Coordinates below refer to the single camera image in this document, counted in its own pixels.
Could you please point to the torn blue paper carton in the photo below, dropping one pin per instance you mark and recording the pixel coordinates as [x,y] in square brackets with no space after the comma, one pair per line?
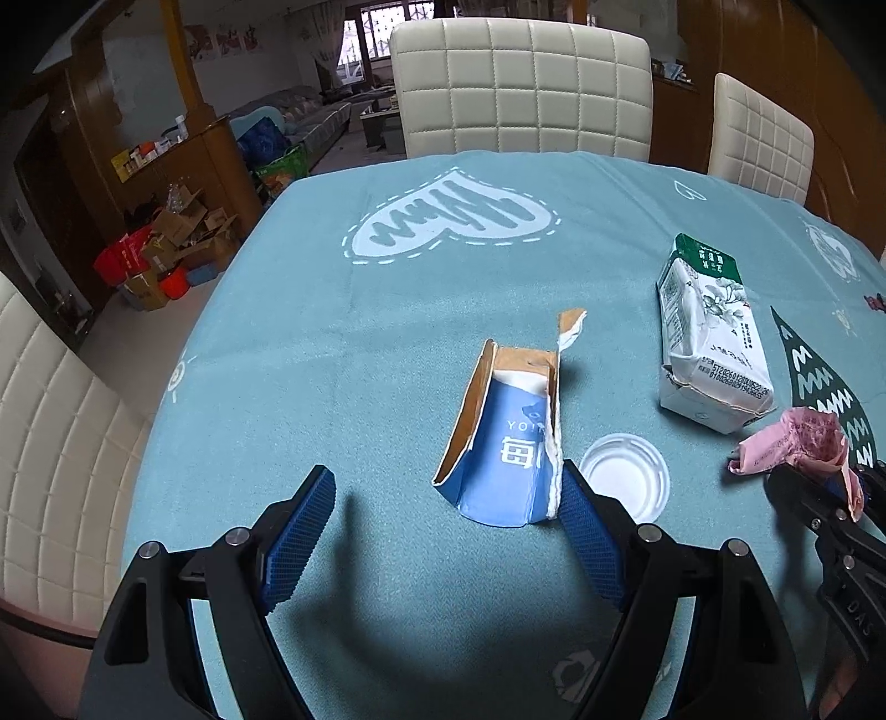
[503,463]

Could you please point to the cream quilted chair left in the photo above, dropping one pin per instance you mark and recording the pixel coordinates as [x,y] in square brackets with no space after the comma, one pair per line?
[71,452]

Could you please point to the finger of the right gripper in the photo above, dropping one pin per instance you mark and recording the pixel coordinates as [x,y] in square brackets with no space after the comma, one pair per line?
[867,496]
[813,504]

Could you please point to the person's hand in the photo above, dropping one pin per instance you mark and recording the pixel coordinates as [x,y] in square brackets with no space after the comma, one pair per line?
[837,700]

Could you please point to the colourful shopping bag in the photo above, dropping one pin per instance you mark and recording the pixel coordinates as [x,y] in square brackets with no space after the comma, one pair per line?
[271,157]

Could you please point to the grey sofa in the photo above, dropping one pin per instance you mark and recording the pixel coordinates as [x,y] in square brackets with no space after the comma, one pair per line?
[309,120]

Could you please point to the dark coffee table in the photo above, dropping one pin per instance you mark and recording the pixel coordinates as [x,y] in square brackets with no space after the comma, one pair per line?
[383,129]

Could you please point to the pile of cardboard boxes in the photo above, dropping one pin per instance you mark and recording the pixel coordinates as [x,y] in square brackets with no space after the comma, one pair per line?
[185,243]

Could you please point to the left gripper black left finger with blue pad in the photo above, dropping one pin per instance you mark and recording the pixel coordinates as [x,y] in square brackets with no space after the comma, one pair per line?
[146,662]

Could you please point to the white plastic jar lid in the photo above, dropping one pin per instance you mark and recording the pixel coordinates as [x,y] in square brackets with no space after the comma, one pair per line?
[628,468]

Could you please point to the wooden partition cabinet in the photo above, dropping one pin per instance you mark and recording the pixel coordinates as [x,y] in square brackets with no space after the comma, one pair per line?
[207,161]

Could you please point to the cream quilted chair far right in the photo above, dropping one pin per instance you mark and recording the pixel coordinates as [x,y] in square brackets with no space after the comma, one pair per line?
[757,144]

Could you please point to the cream quilted chair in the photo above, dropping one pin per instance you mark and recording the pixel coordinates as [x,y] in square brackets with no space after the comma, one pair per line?
[757,144]
[512,85]
[71,452]

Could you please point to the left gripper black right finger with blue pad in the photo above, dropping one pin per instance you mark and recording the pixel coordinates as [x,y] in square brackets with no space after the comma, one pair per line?
[739,661]

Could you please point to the white green milk carton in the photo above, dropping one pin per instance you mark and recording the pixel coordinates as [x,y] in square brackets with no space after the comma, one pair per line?
[713,369]

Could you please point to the pink paper wrapper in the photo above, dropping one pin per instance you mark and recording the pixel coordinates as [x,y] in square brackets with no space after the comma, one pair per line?
[810,441]

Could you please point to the teal patterned tablecloth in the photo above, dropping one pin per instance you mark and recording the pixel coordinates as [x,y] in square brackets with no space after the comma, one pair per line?
[344,334]

